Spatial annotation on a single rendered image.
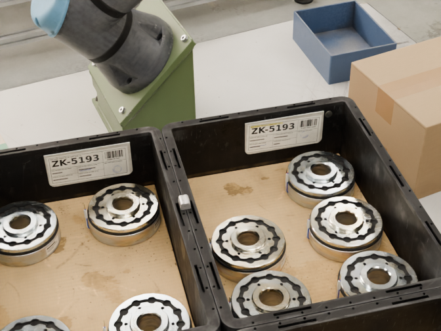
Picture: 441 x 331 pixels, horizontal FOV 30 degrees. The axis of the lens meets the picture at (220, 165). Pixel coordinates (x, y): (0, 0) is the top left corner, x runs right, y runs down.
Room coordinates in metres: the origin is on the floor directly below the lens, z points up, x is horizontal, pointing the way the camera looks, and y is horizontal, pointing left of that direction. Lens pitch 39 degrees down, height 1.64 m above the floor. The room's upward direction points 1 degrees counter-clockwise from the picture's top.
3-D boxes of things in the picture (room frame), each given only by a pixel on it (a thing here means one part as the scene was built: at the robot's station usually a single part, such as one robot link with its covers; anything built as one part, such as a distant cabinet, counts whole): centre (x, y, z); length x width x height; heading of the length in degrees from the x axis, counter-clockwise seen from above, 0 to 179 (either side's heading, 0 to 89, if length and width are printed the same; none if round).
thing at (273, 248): (0.79, -0.04, 0.86); 0.10 x 0.10 x 0.01
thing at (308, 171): (0.93, -0.15, 0.86); 0.05 x 0.05 x 0.01
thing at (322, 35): (1.52, -0.27, 0.74); 0.20 x 0.15 x 0.07; 17
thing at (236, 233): (0.79, -0.04, 0.86); 0.05 x 0.05 x 0.01
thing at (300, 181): (0.93, -0.15, 0.86); 0.10 x 0.10 x 0.01
